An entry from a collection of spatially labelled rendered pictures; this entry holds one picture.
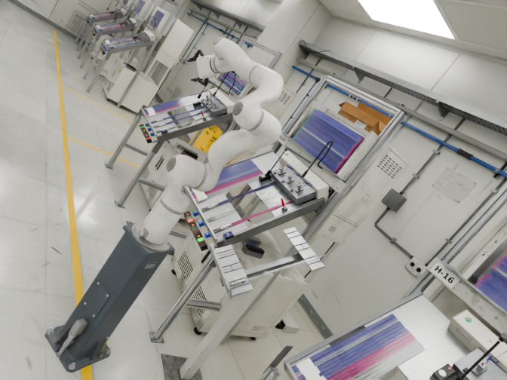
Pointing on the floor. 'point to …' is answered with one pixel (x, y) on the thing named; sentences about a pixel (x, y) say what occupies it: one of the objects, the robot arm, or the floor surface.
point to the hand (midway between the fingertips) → (192, 70)
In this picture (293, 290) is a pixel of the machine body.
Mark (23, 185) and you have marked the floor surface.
